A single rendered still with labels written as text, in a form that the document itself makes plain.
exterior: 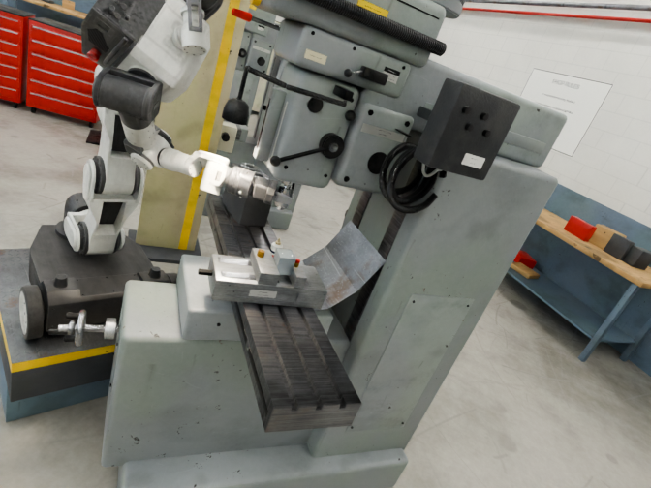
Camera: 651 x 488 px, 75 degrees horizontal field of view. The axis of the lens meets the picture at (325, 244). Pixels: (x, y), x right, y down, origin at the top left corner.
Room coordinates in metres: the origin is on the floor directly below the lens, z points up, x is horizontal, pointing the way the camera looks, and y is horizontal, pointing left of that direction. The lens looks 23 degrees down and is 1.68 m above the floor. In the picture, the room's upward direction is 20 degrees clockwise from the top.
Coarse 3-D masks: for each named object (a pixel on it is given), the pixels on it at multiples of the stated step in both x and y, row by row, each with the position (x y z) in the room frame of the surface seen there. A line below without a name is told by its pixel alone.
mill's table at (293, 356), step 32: (224, 224) 1.52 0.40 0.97; (256, 320) 0.99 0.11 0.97; (288, 320) 1.05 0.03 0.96; (256, 352) 0.88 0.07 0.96; (288, 352) 0.91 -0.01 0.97; (320, 352) 0.97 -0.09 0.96; (256, 384) 0.82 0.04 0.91; (288, 384) 0.81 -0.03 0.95; (320, 384) 0.84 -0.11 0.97; (352, 384) 0.88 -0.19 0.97; (288, 416) 0.73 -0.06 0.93; (320, 416) 0.78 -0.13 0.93; (352, 416) 0.82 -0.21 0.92
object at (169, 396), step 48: (144, 288) 1.23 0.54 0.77; (144, 336) 1.01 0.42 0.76; (336, 336) 1.35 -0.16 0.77; (144, 384) 1.01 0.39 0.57; (192, 384) 1.08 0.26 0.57; (240, 384) 1.17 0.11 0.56; (144, 432) 1.03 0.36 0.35; (192, 432) 1.11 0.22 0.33; (240, 432) 1.20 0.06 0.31; (288, 432) 1.30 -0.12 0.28
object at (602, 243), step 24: (24, 0) 7.32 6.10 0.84; (48, 0) 7.78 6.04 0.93; (552, 216) 4.91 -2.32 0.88; (576, 240) 4.08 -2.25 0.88; (600, 240) 4.14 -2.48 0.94; (624, 240) 3.95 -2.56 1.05; (528, 264) 4.82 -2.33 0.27; (624, 264) 3.78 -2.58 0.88; (648, 264) 3.86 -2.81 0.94; (528, 288) 4.18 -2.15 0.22; (552, 288) 4.43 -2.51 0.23; (648, 288) 3.44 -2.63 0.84; (576, 312) 3.97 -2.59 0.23; (600, 336) 3.43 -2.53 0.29; (624, 336) 3.79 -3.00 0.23; (624, 360) 3.74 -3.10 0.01
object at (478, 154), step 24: (456, 96) 1.09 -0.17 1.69; (480, 96) 1.11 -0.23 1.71; (432, 120) 1.13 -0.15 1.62; (456, 120) 1.10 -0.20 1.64; (480, 120) 1.13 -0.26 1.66; (504, 120) 1.16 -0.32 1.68; (432, 144) 1.10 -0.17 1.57; (456, 144) 1.11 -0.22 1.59; (480, 144) 1.15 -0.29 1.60; (456, 168) 1.13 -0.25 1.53; (480, 168) 1.16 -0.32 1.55
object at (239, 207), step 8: (248, 168) 1.68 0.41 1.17; (256, 168) 1.72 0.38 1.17; (256, 176) 1.62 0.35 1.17; (264, 176) 1.66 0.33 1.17; (224, 192) 1.72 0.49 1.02; (224, 200) 1.71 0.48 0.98; (232, 200) 1.64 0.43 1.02; (240, 200) 1.59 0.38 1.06; (248, 200) 1.57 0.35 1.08; (256, 200) 1.59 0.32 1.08; (232, 208) 1.63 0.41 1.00; (240, 208) 1.58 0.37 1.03; (248, 208) 1.57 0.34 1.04; (256, 208) 1.60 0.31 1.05; (264, 208) 1.62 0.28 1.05; (232, 216) 1.62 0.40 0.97; (240, 216) 1.57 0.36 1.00; (248, 216) 1.58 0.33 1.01; (256, 216) 1.60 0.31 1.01; (264, 216) 1.63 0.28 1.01; (240, 224) 1.56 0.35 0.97; (248, 224) 1.59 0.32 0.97; (256, 224) 1.61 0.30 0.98; (264, 224) 1.63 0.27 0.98
